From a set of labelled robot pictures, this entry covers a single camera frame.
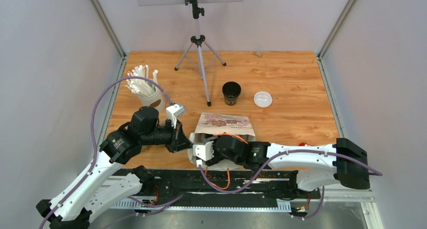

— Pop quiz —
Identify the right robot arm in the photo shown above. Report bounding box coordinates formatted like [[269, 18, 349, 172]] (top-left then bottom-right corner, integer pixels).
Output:
[[194, 134, 375, 198]]

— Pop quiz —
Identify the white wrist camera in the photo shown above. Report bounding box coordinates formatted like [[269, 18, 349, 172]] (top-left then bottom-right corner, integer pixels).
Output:
[[166, 103, 186, 128], [193, 141, 214, 166]]

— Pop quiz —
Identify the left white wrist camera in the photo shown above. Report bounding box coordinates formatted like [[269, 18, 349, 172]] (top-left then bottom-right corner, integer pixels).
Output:
[[166, 103, 186, 128]]

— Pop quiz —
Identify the bundle of wrapped straws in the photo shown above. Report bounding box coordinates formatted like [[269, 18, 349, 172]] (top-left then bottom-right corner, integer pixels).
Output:
[[126, 64, 157, 97]]

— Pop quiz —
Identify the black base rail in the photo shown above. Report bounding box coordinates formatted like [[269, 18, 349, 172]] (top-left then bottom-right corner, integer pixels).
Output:
[[134, 169, 321, 208]]

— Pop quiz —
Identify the silver tripod stand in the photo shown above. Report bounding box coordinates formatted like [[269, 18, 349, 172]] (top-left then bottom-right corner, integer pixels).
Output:
[[174, 0, 227, 107]]

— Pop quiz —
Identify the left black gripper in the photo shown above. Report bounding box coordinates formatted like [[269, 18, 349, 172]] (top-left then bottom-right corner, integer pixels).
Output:
[[141, 118, 194, 153]]

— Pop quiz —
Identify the black paper cup stack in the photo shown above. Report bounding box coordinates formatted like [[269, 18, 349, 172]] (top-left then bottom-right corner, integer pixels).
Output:
[[222, 82, 242, 106]]

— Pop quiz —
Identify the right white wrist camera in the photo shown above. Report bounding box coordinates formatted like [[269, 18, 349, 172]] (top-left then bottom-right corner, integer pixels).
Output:
[[193, 141, 214, 166]]

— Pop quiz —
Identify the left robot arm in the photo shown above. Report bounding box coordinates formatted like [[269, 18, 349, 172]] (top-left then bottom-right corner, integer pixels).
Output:
[[36, 104, 193, 228]]

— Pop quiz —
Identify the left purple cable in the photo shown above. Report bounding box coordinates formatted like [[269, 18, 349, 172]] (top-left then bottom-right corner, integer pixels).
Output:
[[39, 76, 174, 229]]

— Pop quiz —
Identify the white straw holder cup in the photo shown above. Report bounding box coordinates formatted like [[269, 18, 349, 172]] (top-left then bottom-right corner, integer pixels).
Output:
[[136, 87, 166, 113]]

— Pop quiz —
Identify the kraft paper takeout bag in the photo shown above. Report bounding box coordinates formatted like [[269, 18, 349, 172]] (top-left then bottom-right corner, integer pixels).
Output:
[[187, 112, 256, 190]]

